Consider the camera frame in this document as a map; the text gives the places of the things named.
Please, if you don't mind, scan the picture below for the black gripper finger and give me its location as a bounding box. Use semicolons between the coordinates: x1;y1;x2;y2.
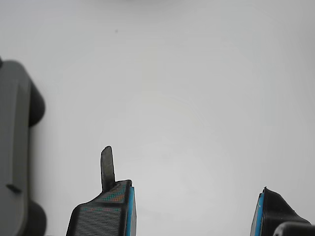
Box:
65;146;137;236
250;186;315;236

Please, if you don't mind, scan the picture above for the grey raised holder plate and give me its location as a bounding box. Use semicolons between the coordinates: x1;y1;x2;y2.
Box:
0;56;47;236

